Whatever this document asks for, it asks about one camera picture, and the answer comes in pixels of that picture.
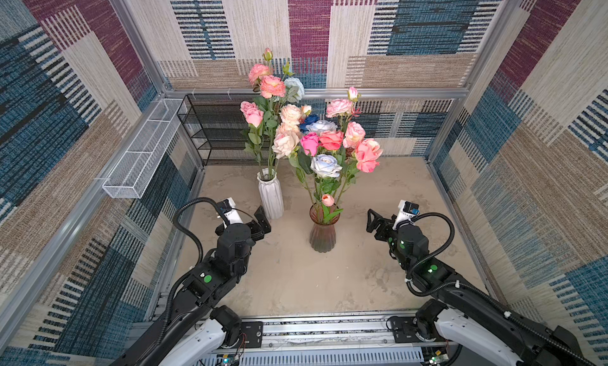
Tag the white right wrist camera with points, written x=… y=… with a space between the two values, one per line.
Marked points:
x=406 y=211

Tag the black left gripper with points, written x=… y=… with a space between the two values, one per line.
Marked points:
x=256 y=234

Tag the black wire mesh shelf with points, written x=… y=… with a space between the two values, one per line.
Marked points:
x=219 y=131

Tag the large blush pink rose stem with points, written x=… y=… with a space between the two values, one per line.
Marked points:
x=286 y=128

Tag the cream white rose stem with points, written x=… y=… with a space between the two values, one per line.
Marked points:
x=287 y=146

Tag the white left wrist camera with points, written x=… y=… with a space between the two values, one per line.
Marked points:
x=228 y=208

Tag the pink peony double stem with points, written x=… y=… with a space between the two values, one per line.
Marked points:
x=271 y=90

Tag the white and pale blue rose stem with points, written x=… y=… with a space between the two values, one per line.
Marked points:
x=294 y=88

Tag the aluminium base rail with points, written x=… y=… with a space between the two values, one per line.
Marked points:
x=377 y=338

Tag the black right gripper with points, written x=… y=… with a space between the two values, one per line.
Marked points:
x=385 y=224

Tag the red ribbed glass vase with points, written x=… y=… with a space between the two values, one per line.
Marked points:
x=322 y=237

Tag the dark pink rose stem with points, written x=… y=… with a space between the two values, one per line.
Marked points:
x=331 y=140

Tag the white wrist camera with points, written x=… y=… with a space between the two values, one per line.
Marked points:
x=406 y=211
x=228 y=208

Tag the white wire mesh basket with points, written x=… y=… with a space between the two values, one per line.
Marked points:
x=131 y=176

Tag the bright magenta rose stem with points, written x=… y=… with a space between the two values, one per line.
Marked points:
x=309 y=145

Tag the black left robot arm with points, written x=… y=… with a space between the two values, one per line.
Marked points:
x=193 y=323

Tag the white ribbed ceramic vase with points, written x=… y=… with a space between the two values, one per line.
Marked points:
x=271 y=194

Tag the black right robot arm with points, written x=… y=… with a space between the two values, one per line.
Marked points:
x=484 y=299

